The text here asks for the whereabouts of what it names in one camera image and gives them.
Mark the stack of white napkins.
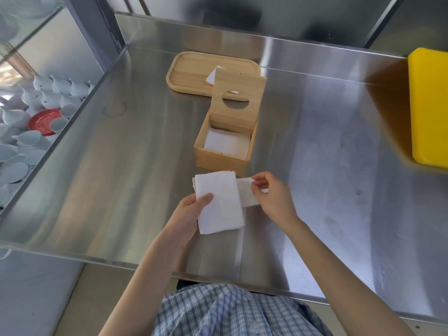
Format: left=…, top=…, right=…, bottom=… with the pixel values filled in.
left=192, top=171, right=245, bottom=236

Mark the wooden lid with round hole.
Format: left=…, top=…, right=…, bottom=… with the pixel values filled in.
left=210, top=68, right=267, bottom=125

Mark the group of white cups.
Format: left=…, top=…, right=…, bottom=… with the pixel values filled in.
left=0, top=75, right=96, bottom=151

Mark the group of white saucers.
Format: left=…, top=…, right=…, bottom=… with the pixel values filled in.
left=0, top=143, right=47, bottom=208

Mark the person's left forearm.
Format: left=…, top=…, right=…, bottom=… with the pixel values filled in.
left=99, top=229, right=196, bottom=336

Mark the yellow cutting board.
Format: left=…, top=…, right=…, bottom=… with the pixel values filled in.
left=407, top=47, right=448, bottom=169

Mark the glass shelf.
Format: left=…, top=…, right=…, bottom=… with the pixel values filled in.
left=0, top=0, right=66, bottom=61

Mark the person's right hand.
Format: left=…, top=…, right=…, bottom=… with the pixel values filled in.
left=251, top=171, right=299, bottom=232

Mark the wooden tray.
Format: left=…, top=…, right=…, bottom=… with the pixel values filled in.
left=165, top=51, right=262, bottom=101

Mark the grey metal shelf post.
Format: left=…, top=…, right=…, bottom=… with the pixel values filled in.
left=62, top=0, right=127, bottom=72

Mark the white napkins pile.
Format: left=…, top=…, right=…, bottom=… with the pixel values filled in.
left=203, top=127, right=251, bottom=160

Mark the single white napkin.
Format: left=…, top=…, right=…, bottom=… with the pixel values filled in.
left=236, top=176, right=270, bottom=208

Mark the small white napkin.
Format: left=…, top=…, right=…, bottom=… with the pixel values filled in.
left=205, top=65, right=225, bottom=85

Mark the wooden tissue box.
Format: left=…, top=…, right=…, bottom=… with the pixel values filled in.
left=193, top=108, right=259, bottom=178

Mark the person's right forearm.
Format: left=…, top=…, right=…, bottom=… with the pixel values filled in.
left=279, top=216, right=416, bottom=336

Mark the person's left hand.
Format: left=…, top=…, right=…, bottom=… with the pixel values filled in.
left=162, top=192, right=214, bottom=250

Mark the red saucer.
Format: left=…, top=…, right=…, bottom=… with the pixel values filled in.
left=28, top=108, right=64, bottom=137

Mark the blue plaid shirt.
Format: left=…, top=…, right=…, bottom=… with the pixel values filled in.
left=153, top=283, right=334, bottom=336

